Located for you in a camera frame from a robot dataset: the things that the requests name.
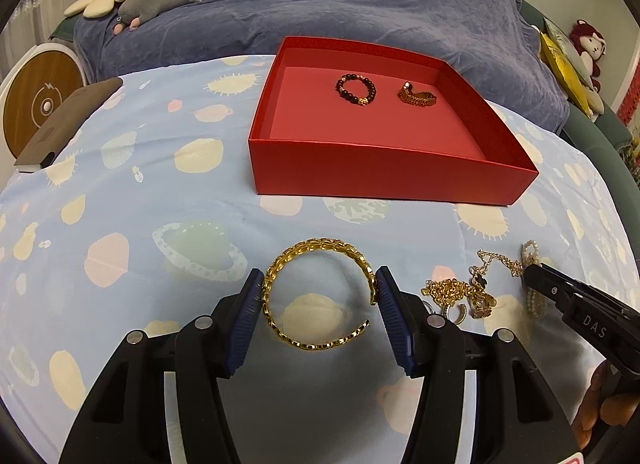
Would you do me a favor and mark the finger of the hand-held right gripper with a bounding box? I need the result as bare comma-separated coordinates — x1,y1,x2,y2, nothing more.
521,263,581,317

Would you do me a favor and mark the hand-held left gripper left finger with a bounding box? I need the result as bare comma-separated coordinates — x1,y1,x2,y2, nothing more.
57,268,265,464

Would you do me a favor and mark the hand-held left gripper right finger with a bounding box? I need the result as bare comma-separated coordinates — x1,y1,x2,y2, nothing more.
375,265,586,464

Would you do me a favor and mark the pearl bracelet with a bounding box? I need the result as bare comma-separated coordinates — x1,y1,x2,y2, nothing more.
520,240,549,319

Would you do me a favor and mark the thin gold necklace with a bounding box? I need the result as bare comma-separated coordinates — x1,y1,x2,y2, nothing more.
469,249,526,289

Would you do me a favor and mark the gold chain bracelet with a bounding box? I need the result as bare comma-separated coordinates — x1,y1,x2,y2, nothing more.
425,278,471,312

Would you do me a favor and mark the gold bangle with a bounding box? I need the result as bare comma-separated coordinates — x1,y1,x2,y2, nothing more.
261,239,378,352

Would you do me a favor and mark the red cardboard box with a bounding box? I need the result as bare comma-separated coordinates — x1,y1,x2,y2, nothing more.
248,35,541,206

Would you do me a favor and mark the person's right hand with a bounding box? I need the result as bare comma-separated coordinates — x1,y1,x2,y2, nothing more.
574,360,640,451

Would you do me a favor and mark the green sofa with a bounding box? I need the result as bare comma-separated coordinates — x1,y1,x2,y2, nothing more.
520,0,640,245

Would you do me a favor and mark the red lattice crate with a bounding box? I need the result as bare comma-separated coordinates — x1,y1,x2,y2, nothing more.
617,84,640,125

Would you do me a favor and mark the yellow pillow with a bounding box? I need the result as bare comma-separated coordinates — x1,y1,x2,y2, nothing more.
539,31,593,114

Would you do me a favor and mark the red monkey plush toy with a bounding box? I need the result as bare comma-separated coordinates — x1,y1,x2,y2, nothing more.
569,20,608,89

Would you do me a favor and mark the grey-green pillow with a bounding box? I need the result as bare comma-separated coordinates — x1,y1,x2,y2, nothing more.
544,18,598,89

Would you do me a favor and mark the brown leather case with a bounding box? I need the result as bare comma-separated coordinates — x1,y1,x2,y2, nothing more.
14,76,124,172

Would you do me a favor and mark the grey plush toy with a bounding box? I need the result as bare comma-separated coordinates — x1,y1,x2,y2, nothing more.
114,0,206,35

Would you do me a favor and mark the wide gold link bracelet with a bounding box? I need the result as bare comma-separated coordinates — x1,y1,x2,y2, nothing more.
398,82,437,107

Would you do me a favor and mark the dark beaded bracelet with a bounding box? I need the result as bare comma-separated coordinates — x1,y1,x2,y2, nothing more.
336,74,377,108

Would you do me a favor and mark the round wooden wireless charger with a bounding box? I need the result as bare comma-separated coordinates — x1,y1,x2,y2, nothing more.
0,42,88,159

